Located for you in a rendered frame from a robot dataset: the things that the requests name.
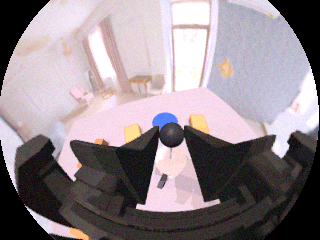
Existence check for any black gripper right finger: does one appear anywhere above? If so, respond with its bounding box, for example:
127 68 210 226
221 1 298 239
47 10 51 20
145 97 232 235
183 125 276 203

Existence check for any blue cylinder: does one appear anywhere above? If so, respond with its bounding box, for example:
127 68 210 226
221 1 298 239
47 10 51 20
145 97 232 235
152 113 179 131

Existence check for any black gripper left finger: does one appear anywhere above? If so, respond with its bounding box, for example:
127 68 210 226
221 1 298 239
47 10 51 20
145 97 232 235
69 125 159 205

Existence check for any glass french press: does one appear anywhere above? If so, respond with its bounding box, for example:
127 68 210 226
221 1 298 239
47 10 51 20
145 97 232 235
156 121 187 189

